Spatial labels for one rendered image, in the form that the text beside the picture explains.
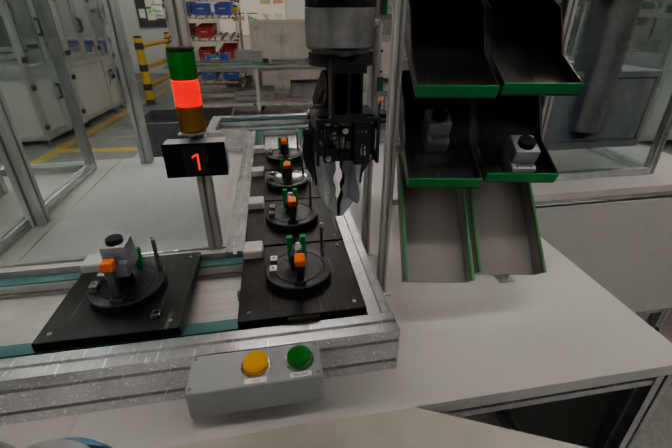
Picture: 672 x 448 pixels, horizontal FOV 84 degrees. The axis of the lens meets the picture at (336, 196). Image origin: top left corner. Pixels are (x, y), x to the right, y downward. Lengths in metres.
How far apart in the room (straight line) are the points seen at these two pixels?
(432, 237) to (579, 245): 1.14
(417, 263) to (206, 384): 0.43
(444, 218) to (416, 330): 0.25
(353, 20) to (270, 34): 7.59
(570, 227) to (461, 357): 1.05
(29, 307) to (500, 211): 1.02
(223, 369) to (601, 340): 0.75
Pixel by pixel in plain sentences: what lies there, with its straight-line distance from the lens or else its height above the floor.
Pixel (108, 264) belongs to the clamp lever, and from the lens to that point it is 0.78.
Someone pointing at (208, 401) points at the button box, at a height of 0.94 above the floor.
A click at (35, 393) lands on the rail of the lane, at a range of 0.83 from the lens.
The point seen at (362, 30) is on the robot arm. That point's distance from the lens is 0.41.
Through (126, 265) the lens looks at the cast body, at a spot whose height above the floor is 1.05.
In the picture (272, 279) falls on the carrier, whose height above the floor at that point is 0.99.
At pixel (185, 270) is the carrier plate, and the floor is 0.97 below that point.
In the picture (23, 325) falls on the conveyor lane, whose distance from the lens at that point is 1.00.
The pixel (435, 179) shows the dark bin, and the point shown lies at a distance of 0.68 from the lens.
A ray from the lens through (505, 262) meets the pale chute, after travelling 0.86.
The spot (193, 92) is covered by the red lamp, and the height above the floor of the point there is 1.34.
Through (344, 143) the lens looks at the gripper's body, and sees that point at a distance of 0.43.
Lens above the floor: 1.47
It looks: 26 degrees down
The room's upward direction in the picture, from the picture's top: straight up
